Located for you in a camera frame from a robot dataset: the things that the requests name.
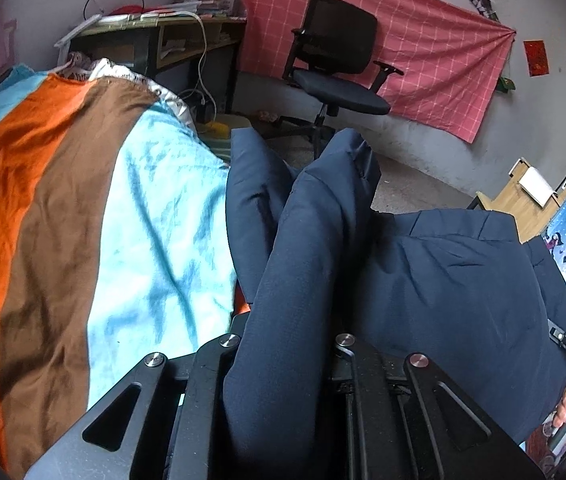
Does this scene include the striped bed blanket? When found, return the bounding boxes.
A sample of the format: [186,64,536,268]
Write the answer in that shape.
[0,62,252,479]

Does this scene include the white notebook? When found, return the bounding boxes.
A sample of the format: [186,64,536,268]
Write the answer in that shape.
[518,167,556,207]

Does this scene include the navy puffer jacket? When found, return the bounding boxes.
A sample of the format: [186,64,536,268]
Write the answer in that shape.
[220,127,566,480]

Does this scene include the white cable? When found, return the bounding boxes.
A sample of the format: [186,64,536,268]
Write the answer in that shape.
[189,12,214,107]

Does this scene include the red wall paper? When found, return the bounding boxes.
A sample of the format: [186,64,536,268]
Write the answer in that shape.
[523,40,550,77]

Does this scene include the yellow floor object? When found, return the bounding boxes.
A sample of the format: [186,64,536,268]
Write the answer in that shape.
[203,112,252,139]

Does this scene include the small wooden table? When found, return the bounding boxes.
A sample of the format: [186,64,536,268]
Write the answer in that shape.
[467,157,566,244]

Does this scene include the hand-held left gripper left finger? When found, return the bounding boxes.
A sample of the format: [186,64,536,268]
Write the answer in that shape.
[25,333,242,480]

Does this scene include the black office chair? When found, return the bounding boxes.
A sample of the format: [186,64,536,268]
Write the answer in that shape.
[272,0,404,158]

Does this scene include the wooden desk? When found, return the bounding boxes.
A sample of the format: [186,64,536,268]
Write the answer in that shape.
[54,2,248,117]

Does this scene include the black wall picture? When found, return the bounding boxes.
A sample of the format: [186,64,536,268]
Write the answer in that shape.
[468,0,502,24]

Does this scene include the red checked wall cloth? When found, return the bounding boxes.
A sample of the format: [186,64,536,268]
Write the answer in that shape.
[238,0,518,145]

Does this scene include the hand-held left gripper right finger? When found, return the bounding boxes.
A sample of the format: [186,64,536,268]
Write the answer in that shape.
[332,332,547,480]

